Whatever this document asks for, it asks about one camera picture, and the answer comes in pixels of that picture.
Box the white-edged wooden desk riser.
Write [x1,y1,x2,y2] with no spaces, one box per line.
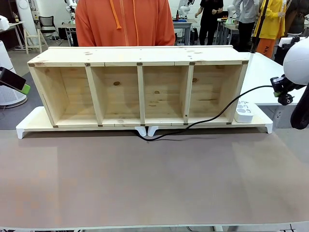
[15,106,147,140]

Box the grey background work table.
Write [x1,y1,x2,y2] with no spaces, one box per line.
[172,18,197,46]

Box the person in grey shirt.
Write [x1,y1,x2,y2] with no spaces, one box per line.
[232,0,260,53]

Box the black power cable with plug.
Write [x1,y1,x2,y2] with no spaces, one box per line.
[138,85,295,142]

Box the person in dark top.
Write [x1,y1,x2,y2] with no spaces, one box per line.
[284,0,309,37]

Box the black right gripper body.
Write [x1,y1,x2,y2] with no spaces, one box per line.
[281,74,303,96]

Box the person in yellow top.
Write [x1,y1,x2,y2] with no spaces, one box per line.
[255,0,287,59]

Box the black office chair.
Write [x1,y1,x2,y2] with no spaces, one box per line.
[38,15,60,44]

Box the person in orange hoodie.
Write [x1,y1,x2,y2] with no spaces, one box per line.
[74,0,176,47]

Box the black arm cable sleeve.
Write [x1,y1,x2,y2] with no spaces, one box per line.
[290,94,309,130]

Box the pine wood four-compartment shelf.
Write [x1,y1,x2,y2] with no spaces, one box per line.
[27,45,250,128]

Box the person in black clothes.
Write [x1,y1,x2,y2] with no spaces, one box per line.
[195,0,225,46]

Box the white three-socket power strip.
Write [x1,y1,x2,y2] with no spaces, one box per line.
[234,100,254,124]

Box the black tripod pole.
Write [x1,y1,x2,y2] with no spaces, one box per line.
[250,0,269,54]

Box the tall white cylindrical appliance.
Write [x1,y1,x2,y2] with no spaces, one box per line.
[15,0,40,37]

